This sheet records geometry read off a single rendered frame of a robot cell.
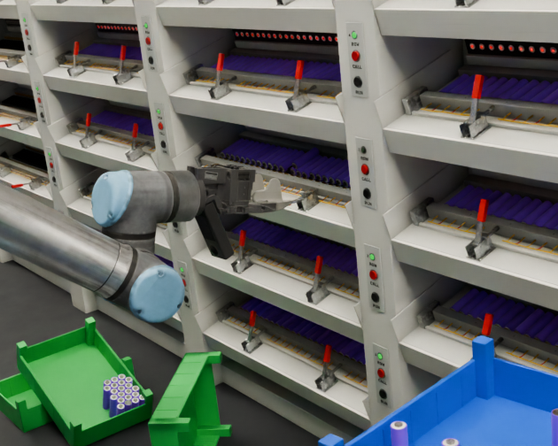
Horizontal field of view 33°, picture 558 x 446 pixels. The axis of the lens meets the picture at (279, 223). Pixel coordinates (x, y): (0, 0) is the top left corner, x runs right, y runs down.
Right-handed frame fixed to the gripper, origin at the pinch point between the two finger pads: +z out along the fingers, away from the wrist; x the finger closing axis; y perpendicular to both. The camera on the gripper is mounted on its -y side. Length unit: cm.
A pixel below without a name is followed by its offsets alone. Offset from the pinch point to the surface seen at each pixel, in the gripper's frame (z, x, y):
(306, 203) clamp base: 5.8, -0.9, 0.0
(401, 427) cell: -36, -72, -11
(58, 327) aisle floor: 7, 112, -57
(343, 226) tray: 5.0, -12.8, -2.1
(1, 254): 17, 185, -51
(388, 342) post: 9.5, -22.8, -21.6
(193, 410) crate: 1, 27, -51
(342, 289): 15.3, -2.6, -17.3
